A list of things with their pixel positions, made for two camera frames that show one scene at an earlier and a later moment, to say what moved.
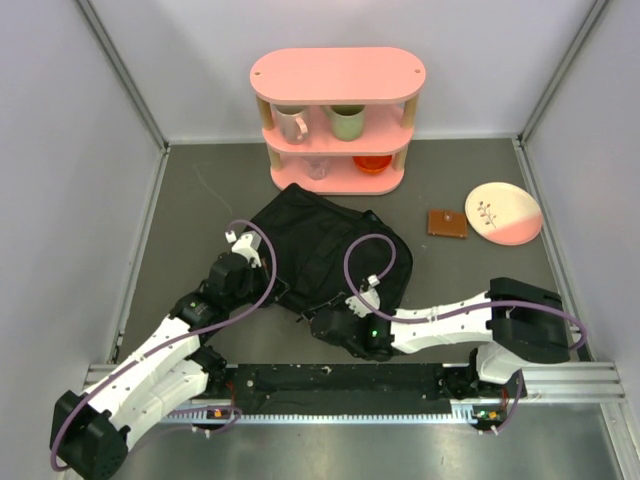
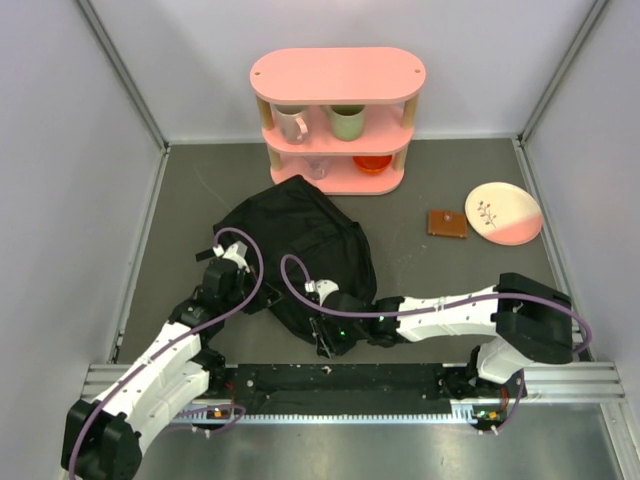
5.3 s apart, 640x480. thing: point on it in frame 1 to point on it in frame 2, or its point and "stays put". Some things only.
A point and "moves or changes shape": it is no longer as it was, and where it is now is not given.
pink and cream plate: x=503 y=213 stays put
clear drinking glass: x=317 y=166 stays put
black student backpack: x=318 y=252 moves or changes shape
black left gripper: x=265 y=278 stays put
